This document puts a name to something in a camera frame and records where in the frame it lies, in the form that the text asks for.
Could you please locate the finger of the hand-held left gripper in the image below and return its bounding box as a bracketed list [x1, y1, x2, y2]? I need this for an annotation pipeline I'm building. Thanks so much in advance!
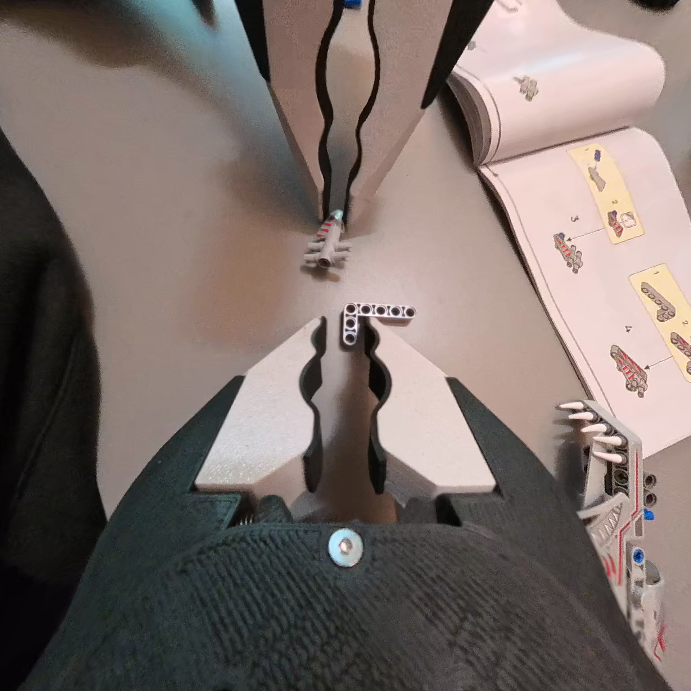
[345, 0, 454, 225]
[262, 0, 346, 221]

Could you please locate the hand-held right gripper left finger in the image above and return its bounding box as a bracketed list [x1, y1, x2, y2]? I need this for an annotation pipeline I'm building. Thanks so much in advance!
[193, 316, 329, 512]

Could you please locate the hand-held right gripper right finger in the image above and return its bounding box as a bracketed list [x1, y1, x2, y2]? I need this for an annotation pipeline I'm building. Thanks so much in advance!
[364, 323, 498, 509]

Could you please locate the grey angled brick beam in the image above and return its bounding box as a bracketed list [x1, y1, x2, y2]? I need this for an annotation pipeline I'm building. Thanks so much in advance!
[341, 302, 417, 346]

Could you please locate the small striped grey brick assembly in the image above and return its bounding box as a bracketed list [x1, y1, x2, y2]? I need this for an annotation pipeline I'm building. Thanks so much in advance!
[302, 209, 353, 270]

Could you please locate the grey desk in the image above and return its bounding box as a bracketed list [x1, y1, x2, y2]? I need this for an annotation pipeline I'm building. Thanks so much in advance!
[0, 0, 691, 691]

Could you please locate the open instruction booklet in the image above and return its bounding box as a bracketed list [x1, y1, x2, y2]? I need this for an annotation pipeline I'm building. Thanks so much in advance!
[447, 0, 691, 457]

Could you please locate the grey toothed dinosaur head model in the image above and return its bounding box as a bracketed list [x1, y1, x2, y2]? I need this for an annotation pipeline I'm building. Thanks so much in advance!
[556, 398, 668, 662]

